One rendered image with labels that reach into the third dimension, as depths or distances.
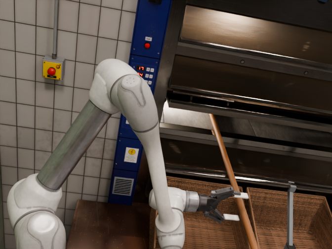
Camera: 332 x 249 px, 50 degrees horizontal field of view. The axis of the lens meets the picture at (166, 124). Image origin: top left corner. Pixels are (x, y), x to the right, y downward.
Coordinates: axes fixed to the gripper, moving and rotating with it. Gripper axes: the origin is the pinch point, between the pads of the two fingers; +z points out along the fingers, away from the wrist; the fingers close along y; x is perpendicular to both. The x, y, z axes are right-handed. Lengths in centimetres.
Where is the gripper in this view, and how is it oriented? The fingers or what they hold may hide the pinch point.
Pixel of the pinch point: (240, 207)
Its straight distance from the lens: 168.6
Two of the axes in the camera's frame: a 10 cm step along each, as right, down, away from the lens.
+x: 0.6, 5.2, -8.5
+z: 9.8, 1.4, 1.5
